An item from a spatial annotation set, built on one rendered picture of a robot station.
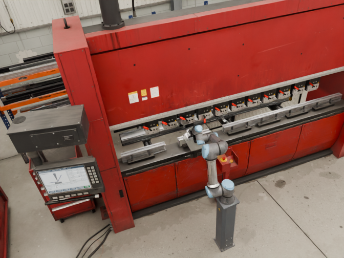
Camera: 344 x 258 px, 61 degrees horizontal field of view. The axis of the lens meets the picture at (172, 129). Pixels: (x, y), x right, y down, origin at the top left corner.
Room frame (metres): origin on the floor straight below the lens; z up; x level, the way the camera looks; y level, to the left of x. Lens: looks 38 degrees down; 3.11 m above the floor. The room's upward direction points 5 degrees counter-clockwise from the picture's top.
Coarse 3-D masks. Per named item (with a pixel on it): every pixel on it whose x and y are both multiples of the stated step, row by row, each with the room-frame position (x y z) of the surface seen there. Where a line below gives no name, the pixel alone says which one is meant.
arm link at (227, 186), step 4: (224, 180) 1.84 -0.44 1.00; (228, 180) 1.84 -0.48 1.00; (220, 184) 1.81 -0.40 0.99; (224, 184) 1.79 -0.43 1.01; (228, 184) 1.79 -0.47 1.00; (232, 184) 1.79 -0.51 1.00; (224, 188) 1.76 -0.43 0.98; (228, 188) 1.75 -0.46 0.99; (232, 188) 1.76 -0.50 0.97; (224, 192) 1.74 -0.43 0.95; (228, 192) 1.75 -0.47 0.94; (232, 192) 1.76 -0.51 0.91; (228, 196) 1.75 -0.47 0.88
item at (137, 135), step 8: (264, 104) 3.11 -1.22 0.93; (272, 104) 3.15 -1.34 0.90; (232, 112) 2.99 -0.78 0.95; (240, 112) 3.03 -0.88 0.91; (208, 120) 2.90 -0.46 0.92; (216, 120) 2.93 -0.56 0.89; (160, 128) 2.75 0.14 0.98; (176, 128) 2.78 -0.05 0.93; (184, 128) 2.81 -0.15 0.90; (120, 136) 2.67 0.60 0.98; (128, 136) 2.66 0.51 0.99; (136, 136) 2.65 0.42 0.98; (144, 136) 2.68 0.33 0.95; (152, 136) 2.71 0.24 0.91; (128, 144) 2.63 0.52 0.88
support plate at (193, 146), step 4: (184, 136) 2.54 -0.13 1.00; (188, 140) 2.47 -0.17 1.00; (192, 140) 2.46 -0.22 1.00; (188, 144) 2.40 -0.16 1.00; (192, 144) 2.39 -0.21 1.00; (196, 144) 2.39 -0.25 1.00; (204, 144) 2.38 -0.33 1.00; (192, 148) 2.33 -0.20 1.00; (196, 148) 2.32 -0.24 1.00; (200, 148) 2.32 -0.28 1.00
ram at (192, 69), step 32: (224, 32) 2.65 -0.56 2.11; (256, 32) 2.74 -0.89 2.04; (288, 32) 2.84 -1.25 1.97; (320, 32) 2.95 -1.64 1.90; (96, 64) 2.32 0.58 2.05; (128, 64) 2.40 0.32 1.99; (160, 64) 2.47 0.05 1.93; (192, 64) 2.56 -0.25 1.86; (224, 64) 2.65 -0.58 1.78; (256, 64) 2.75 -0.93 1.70; (288, 64) 2.86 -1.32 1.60; (320, 64) 2.98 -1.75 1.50; (160, 96) 2.47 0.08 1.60; (192, 96) 2.56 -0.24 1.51; (224, 96) 2.65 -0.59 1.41
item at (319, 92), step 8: (320, 80) 3.57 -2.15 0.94; (328, 80) 3.44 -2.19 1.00; (336, 80) 3.32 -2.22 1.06; (320, 88) 3.53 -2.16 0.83; (328, 88) 3.41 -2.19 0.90; (336, 88) 3.29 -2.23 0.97; (312, 96) 3.63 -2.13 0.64; (320, 96) 3.49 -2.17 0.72; (336, 144) 3.02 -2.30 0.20; (336, 152) 2.98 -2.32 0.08
